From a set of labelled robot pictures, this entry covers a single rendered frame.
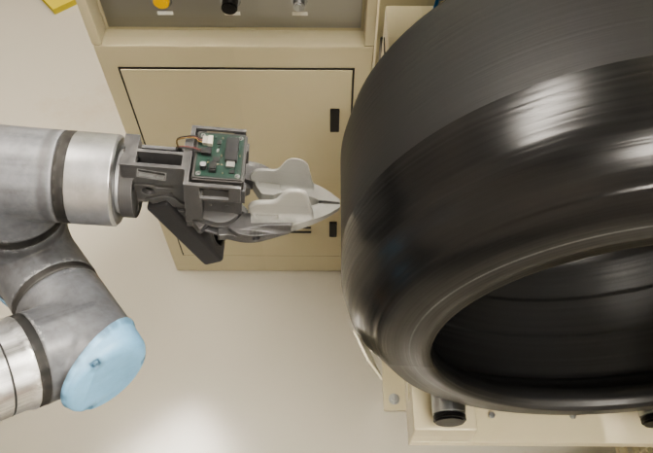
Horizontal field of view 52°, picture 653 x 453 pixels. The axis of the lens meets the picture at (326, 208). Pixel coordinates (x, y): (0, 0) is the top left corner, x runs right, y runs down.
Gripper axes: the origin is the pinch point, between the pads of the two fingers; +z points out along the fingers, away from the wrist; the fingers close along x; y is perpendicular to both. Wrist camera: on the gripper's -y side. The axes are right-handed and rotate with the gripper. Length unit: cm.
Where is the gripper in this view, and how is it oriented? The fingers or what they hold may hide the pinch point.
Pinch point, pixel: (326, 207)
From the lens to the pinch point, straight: 69.6
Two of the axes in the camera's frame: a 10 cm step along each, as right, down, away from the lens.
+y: 1.2, -5.6, -8.2
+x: 0.1, -8.3, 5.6
